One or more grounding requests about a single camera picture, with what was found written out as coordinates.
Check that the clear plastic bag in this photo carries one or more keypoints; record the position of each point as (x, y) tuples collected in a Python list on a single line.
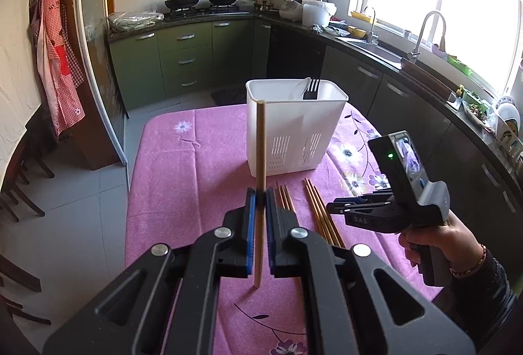
[(133, 20)]

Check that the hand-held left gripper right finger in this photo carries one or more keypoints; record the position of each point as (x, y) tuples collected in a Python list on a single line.
[(269, 232)]

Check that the green container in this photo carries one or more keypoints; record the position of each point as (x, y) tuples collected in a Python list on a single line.
[(459, 65)]

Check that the person's right hand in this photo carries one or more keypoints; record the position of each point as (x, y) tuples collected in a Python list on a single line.
[(457, 244)]

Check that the pink floral tablecloth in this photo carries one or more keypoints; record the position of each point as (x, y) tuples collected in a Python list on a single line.
[(196, 175)]

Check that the white hanging cloth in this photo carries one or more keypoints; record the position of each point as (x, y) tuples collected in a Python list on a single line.
[(16, 73)]

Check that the dark stone countertop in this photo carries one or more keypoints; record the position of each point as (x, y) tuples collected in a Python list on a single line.
[(408, 65)]

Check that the small chrome faucet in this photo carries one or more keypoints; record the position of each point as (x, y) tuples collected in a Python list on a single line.
[(372, 28)]

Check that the tall chrome faucet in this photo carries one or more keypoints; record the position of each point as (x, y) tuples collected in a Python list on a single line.
[(433, 16)]

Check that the yellow bowl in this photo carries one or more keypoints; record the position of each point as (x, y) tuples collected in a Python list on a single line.
[(356, 32)]

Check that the white plastic container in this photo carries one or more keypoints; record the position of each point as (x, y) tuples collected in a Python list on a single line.
[(316, 14)]

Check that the red checked apron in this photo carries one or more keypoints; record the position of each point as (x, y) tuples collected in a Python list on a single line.
[(57, 53)]

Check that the steel sink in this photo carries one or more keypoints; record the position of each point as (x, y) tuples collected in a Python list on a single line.
[(376, 51)]

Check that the long wooden chopstick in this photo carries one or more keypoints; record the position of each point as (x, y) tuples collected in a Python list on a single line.
[(261, 142)]

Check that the sliding glass door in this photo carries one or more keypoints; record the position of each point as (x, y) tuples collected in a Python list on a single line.
[(96, 32)]

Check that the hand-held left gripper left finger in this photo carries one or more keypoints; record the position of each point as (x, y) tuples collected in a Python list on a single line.
[(250, 232)]

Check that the black fork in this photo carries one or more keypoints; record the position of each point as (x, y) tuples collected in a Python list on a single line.
[(312, 87)]

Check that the white rice cooker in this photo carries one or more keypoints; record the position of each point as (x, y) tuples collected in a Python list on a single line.
[(291, 10)]

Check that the black gas stove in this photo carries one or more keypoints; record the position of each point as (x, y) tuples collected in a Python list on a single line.
[(208, 11)]

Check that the row of wooden chopsticks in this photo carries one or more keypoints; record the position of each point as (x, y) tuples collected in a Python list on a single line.
[(320, 208)]

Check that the white plastic spoon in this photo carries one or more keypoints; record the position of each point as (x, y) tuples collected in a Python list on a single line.
[(298, 89)]

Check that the yellow tray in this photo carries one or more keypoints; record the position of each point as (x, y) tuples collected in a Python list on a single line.
[(361, 16)]

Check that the dark base cabinets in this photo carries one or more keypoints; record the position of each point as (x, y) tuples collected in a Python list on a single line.
[(367, 93)]

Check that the plate of food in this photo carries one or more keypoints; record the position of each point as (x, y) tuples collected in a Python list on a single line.
[(476, 110)]

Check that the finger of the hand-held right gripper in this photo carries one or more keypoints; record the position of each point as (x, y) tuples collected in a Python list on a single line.
[(374, 197), (339, 207)]

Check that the dark wooden chair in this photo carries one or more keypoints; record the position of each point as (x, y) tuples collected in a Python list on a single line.
[(24, 175), (20, 281)]

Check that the green base cabinets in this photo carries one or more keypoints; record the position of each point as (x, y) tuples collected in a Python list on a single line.
[(184, 65)]

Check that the patterned white dishes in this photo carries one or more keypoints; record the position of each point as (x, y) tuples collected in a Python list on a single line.
[(508, 122)]

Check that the white plastic utensil holder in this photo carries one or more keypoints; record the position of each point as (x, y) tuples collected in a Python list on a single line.
[(286, 122)]

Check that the person's right forearm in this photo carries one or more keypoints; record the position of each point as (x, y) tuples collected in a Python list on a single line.
[(482, 298)]

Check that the wooden cutting board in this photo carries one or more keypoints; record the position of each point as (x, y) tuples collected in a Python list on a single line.
[(425, 77)]

